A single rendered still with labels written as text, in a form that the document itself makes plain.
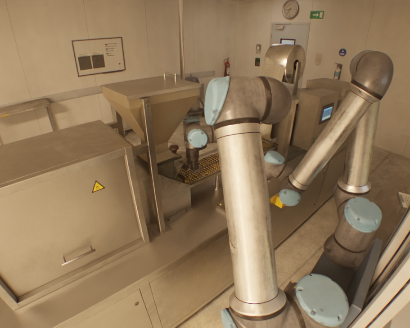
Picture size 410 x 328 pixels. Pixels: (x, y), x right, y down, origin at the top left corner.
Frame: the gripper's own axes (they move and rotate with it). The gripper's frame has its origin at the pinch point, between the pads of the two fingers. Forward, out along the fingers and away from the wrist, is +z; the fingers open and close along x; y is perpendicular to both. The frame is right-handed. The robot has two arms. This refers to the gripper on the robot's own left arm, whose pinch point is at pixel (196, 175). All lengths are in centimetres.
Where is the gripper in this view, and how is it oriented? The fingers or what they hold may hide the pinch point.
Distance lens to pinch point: 140.4
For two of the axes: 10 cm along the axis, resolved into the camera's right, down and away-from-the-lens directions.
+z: 0.0, 8.7, 5.0
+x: 6.3, 3.8, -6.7
